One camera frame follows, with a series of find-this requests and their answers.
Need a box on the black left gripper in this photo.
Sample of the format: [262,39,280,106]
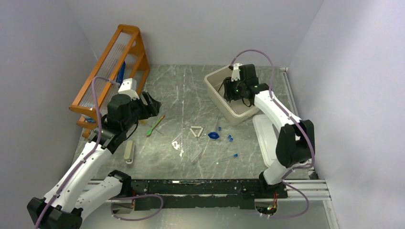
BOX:
[122,91,161,130]

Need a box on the green plastic spatula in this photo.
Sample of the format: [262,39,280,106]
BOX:
[146,115,165,137]

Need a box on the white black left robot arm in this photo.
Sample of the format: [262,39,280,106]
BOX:
[27,92,161,229]

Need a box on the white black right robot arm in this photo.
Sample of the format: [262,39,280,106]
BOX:
[223,63,315,198]

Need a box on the beige plastic bin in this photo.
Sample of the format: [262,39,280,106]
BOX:
[204,64,269,125]

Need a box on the beige stapler-like case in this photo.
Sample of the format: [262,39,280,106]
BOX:
[123,140,135,164]

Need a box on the white plastic bin lid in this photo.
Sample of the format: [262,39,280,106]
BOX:
[252,114,309,167]

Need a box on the orange wooden test tube rack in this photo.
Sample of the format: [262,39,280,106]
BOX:
[69,24,150,138]

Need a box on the blue plastic hexagon cap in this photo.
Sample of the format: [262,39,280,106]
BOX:
[208,132,220,139]

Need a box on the white clay triangle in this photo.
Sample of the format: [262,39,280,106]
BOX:
[190,126,203,138]

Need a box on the blue capped clear tube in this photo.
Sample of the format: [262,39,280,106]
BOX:
[221,154,238,161]

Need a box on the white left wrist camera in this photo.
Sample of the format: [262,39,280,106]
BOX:
[118,78,139,100]

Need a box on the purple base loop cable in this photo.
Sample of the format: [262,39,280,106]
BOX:
[109,194,164,221]

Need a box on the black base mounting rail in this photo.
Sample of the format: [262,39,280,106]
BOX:
[113,178,288,210]

